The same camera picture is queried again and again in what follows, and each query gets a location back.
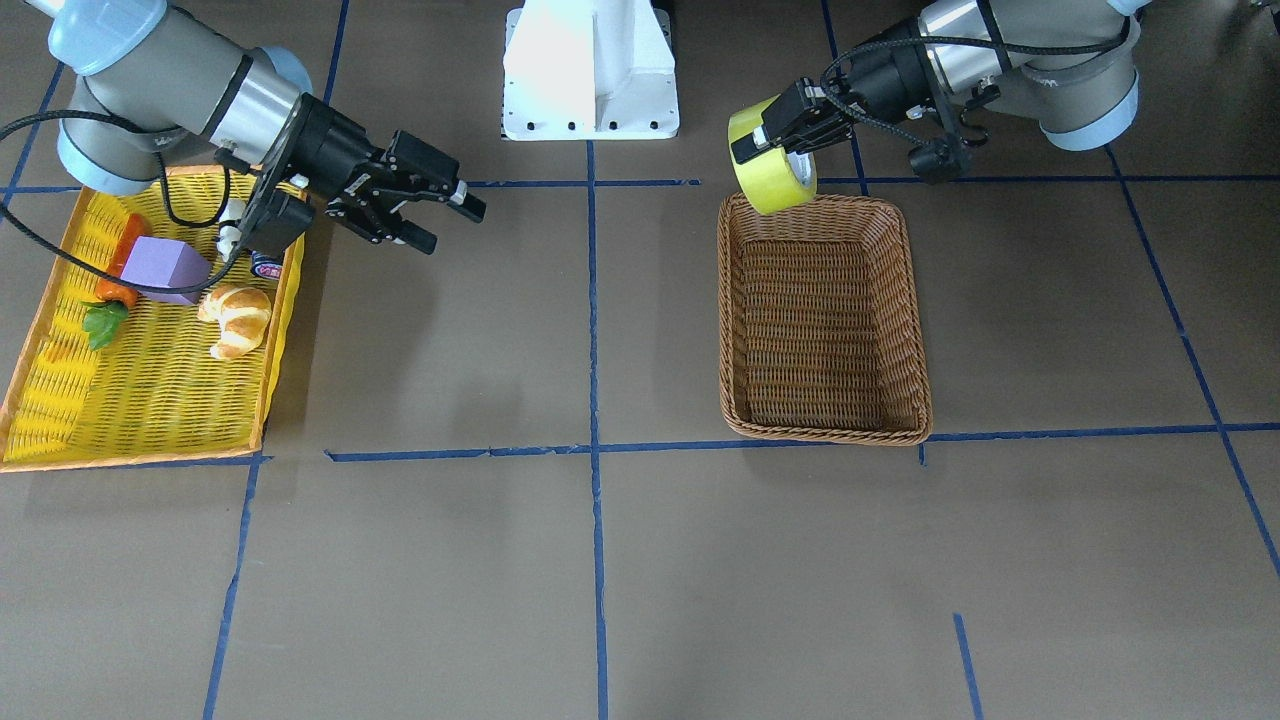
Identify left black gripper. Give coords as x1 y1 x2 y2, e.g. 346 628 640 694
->
732 35 937 165

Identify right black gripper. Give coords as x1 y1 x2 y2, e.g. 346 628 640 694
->
284 94 486 255

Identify yellow tape roll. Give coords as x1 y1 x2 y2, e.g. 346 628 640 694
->
730 149 817 217

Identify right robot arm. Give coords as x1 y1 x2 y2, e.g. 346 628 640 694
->
36 1 486 258

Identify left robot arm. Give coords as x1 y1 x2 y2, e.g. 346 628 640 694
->
728 1 1144 183

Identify brown wicker basket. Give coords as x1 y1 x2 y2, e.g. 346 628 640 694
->
717 193 933 447

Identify yellow woven basket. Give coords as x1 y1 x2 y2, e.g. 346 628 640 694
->
0 165 306 473

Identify small dark can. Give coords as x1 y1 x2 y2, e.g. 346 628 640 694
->
250 251 284 282

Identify toy panda figure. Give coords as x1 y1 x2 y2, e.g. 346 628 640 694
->
216 199 247 263

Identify toy croissant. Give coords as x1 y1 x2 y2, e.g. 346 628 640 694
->
197 286 273 361

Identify purple foam block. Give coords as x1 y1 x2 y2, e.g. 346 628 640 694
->
119 236 212 288

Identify toy carrot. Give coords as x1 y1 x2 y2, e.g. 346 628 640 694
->
81 213 150 352

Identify black braided cable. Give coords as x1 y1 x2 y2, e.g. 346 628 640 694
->
820 18 1137 151

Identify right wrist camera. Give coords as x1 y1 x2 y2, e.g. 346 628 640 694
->
238 188 316 259

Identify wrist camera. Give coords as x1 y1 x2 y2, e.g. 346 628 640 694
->
908 133 973 184
238 188 316 259

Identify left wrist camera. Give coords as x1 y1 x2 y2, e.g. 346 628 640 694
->
908 133 973 184

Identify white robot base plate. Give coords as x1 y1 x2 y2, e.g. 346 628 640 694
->
500 1 681 142

